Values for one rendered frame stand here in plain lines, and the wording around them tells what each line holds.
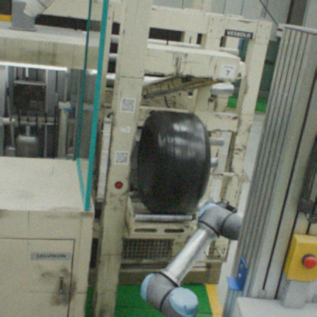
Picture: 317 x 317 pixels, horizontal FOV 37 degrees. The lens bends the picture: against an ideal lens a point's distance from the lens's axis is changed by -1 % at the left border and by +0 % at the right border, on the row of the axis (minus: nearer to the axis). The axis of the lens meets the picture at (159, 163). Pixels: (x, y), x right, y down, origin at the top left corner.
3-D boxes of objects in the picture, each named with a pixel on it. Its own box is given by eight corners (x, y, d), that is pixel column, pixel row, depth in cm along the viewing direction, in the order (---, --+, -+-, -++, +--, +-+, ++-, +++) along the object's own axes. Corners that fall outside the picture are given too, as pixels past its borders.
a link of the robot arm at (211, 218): (157, 308, 189) (235, 208, 208) (132, 289, 198) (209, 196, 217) (167, 320, 197) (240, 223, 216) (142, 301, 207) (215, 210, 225)
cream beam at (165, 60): (136, 73, 264) (139, 47, 259) (129, 66, 287) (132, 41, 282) (237, 83, 279) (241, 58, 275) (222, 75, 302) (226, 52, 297)
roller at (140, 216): (132, 221, 260) (133, 215, 258) (131, 216, 264) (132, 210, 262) (192, 223, 269) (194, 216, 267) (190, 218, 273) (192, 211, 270)
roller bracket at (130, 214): (129, 228, 257) (130, 213, 253) (118, 198, 293) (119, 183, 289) (134, 229, 257) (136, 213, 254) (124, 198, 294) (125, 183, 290)
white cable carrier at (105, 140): (97, 202, 260) (105, 118, 244) (96, 197, 265) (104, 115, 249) (105, 202, 261) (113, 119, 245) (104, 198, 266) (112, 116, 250)
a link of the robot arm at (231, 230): (247, 226, 197) (299, 214, 234) (226, 215, 204) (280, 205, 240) (240, 250, 200) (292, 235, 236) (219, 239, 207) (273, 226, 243)
